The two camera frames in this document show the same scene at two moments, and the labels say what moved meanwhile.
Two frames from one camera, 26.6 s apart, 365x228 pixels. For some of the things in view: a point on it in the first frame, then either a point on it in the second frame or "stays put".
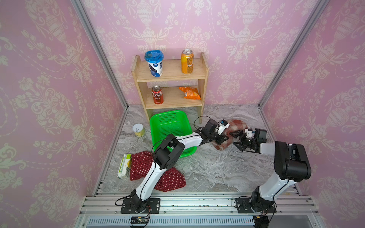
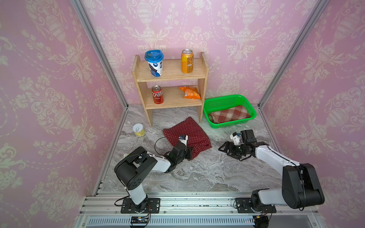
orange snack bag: [190, 92] stays put
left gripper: [222, 137] -> [189, 152]
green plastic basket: [164, 123] -> [228, 111]
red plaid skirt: [235, 125] -> [232, 113]
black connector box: [261, 221] stays put
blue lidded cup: [154, 59] stays put
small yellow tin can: [139, 129] stays put
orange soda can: [187, 60] stays put
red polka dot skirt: [172, 179] -> [197, 137]
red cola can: [157, 95] stays put
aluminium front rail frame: [199, 210] stays put
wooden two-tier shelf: [173, 98] stays put
